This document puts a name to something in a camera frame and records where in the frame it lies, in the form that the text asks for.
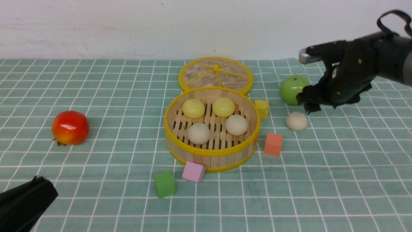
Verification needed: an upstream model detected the beige bun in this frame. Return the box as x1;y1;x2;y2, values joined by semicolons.
225;114;249;136
286;112;309;131
187;123;211;145

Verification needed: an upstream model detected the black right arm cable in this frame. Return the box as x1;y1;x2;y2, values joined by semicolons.
377;10;412;37

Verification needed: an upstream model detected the orange cube block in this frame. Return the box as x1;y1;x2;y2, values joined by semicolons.
263;133;283;157

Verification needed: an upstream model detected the red toy pomegranate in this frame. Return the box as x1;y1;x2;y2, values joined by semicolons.
51;111;89;146

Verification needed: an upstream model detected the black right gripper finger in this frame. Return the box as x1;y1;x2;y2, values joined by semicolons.
304;103;321;115

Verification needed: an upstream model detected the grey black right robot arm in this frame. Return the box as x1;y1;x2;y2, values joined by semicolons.
296;32;411;114

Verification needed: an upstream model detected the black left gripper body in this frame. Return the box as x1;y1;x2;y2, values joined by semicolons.
0;176;58;232

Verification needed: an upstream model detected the yellow bun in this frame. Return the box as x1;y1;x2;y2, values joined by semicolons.
212;97;235;118
182;99;205;119

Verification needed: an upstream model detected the green toy apple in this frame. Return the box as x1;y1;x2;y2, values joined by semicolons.
280;75;310;105

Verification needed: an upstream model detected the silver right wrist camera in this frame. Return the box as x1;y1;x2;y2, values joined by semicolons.
298;40;347;65

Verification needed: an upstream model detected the pink cube block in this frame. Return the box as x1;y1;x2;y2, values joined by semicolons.
182;161;205;184

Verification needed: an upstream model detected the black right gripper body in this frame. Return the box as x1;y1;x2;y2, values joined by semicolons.
296;38;383;108

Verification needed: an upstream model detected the green checkered tablecloth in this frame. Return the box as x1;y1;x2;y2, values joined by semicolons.
0;59;412;232

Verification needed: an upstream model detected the yellow cube block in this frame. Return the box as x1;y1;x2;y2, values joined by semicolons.
255;99;269;119

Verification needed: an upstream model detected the woven bamboo steamer lid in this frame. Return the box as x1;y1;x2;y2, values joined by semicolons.
178;57;254;95

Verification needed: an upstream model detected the green cube block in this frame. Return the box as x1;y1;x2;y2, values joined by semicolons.
154;171;176;198

